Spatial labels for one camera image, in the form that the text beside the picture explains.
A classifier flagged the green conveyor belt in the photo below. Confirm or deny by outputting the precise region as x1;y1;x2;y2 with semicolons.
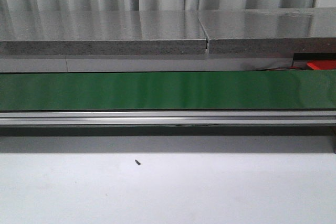
1;70;335;111

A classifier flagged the red plastic tray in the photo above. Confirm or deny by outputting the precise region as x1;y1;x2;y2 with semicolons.
307;60;336;70

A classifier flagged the grey stone counter slab left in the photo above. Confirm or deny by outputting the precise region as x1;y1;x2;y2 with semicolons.
1;10;207;56

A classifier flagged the conveyor support leg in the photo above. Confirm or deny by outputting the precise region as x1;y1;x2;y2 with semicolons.
331;126;336;154

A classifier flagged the aluminium conveyor side rail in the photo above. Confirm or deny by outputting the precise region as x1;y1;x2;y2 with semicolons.
1;110;335;126

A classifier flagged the red and black wire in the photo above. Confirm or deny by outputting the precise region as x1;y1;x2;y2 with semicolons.
257;66;307;72

